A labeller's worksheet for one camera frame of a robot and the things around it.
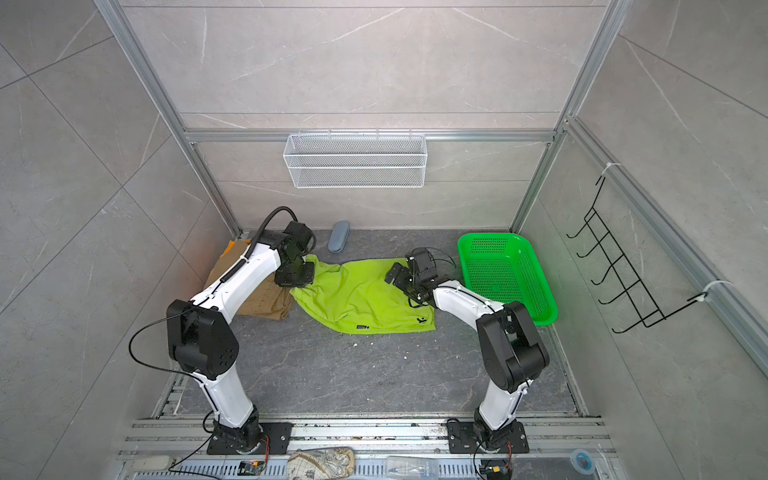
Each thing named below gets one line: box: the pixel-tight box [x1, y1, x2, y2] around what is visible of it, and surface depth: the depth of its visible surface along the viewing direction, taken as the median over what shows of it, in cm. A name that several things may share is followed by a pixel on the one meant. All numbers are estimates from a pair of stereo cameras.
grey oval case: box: [327, 220, 350, 254], surface depth 117 cm
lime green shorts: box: [289, 254, 436, 334], surface depth 96 cm
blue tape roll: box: [570, 449, 595, 475], surface depth 72 cm
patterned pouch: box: [287, 447, 355, 480], surface depth 69 cm
